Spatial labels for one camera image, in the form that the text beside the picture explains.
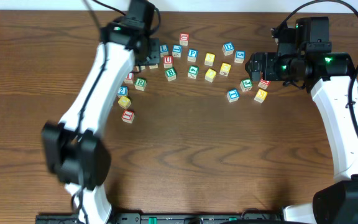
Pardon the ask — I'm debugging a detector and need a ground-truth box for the red u block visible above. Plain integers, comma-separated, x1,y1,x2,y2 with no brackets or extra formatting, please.
180,33,189,46
163,55,173,68

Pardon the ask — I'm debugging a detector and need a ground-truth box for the red i block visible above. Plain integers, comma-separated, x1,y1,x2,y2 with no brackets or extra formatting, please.
121,110,135,123
124,72,134,84

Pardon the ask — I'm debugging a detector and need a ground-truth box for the green R block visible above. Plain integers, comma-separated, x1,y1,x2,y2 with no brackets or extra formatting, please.
134,78,147,91

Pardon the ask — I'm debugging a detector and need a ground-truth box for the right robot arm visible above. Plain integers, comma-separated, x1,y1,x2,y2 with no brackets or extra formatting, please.
245,17,358,223

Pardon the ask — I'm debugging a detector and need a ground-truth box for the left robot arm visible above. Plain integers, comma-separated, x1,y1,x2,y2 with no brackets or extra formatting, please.
35,0,160,223

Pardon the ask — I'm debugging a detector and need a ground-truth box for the green Z block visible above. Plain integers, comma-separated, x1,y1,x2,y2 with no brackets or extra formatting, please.
149,64,158,69

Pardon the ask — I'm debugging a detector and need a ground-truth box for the blue l block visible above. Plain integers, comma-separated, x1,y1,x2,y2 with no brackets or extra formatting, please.
159,44,169,58
172,45,182,58

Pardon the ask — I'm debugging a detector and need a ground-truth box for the red M block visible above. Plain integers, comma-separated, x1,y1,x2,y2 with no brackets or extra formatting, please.
258,78,270,90

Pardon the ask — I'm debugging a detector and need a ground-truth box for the blue 5 block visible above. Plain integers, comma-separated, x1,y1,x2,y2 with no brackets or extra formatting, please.
234,50,246,63

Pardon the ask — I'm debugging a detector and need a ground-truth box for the green J block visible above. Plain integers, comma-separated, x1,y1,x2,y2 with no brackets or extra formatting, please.
240,78,253,92

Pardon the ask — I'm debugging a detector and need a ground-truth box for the yellow K block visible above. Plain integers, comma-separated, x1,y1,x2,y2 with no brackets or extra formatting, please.
254,89,268,103

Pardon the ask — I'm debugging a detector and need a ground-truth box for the green B block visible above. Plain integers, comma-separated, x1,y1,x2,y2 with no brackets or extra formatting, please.
165,67,177,82

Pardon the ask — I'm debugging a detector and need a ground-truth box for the yellow G block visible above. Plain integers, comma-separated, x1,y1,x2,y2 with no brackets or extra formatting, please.
219,63,231,77

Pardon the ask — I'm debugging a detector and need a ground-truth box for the blue D block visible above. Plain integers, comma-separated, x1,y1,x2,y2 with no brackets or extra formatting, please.
223,42,234,56

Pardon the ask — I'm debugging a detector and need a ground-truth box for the red U block top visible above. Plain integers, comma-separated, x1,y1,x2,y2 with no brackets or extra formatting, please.
180,33,189,46

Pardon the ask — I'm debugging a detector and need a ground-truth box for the blue P block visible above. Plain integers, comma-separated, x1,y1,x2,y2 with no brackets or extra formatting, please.
187,49,198,62

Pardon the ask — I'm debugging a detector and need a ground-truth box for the blue 2 block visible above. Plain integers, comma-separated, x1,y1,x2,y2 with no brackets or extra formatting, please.
117,86,129,98

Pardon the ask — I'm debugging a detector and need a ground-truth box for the green 4 block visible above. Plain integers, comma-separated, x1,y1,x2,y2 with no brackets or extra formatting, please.
188,65,199,79

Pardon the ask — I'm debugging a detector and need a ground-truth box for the yellow o block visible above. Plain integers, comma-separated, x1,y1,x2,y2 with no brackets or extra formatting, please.
118,96,132,110
204,68,217,83

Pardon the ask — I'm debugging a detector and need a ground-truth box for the yellow S block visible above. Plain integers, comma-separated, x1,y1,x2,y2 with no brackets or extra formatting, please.
204,53,216,67

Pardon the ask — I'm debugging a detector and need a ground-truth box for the yellow O block left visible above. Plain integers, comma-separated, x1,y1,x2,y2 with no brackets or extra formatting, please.
118,96,132,110

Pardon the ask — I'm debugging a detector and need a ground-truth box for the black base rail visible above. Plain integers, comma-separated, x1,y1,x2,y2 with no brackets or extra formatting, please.
35,208,284,224

